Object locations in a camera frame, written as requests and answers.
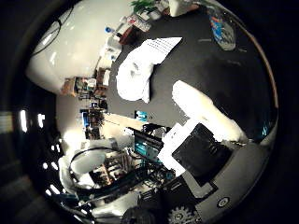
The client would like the green leafy plant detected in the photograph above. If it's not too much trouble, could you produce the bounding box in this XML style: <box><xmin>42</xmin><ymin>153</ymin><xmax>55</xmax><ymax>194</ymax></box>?
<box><xmin>130</xmin><ymin>0</ymin><xmax>158</xmax><ymax>15</ymax></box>

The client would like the wooden shelf with items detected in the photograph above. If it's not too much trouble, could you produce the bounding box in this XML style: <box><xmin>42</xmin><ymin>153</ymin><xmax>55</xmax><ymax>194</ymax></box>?
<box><xmin>60</xmin><ymin>76</ymin><xmax>97</xmax><ymax>96</ymax></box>

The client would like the white cloth with grey stripes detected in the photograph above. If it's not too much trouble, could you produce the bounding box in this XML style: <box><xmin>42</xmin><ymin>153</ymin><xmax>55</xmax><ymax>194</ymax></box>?
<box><xmin>115</xmin><ymin>36</ymin><xmax>184</xmax><ymax>105</ymax></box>

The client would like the wooden stool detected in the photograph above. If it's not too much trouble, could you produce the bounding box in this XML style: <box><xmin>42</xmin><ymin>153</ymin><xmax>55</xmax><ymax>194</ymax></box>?
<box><xmin>94</xmin><ymin>66</ymin><xmax>111</xmax><ymax>91</ymax></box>

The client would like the bottle with blue cap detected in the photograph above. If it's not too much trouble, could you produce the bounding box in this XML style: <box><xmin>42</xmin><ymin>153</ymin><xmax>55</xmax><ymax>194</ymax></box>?
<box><xmin>105</xmin><ymin>26</ymin><xmax>124</xmax><ymax>37</ymax></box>

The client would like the white box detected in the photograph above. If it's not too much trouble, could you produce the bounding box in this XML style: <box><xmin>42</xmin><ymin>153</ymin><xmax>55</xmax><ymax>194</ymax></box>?
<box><xmin>167</xmin><ymin>0</ymin><xmax>200</xmax><ymax>18</ymax></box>

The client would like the red and white packet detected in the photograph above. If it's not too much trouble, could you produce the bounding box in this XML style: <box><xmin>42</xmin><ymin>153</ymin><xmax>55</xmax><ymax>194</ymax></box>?
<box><xmin>125</xmin><ymin>13</ymin><xmax>152</xmax><ymax>33</ymax></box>

